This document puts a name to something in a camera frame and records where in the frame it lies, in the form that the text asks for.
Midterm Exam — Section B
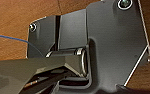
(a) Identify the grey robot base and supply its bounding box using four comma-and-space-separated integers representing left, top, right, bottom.
26, 0, 150, 94

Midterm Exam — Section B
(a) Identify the blue cable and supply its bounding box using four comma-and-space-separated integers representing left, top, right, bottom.
0, 33, 46, 58

